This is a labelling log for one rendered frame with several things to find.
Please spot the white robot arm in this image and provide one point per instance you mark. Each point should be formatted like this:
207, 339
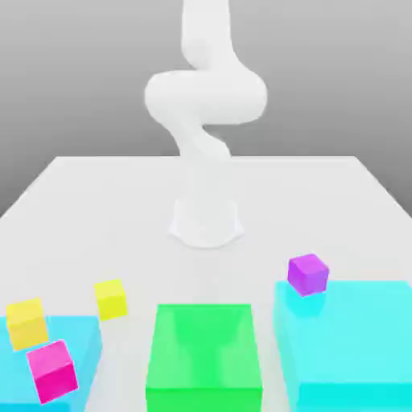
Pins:
206, 96

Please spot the small purple cube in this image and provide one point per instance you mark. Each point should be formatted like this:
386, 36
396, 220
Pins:
307, 274

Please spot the small lemon yellow cube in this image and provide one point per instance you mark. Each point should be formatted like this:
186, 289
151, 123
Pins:
110, 299

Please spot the small golden yellow cube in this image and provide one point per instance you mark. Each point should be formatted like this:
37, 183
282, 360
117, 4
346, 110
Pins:
26, 323

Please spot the small pink cube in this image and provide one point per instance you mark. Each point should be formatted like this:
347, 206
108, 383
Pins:
53, 371

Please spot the large green box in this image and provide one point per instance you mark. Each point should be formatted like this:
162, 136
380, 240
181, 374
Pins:
203, 357

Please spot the large sky blue box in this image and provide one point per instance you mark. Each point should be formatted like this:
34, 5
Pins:
85, 338

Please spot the large cyan box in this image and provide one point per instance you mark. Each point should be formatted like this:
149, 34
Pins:
351, 347

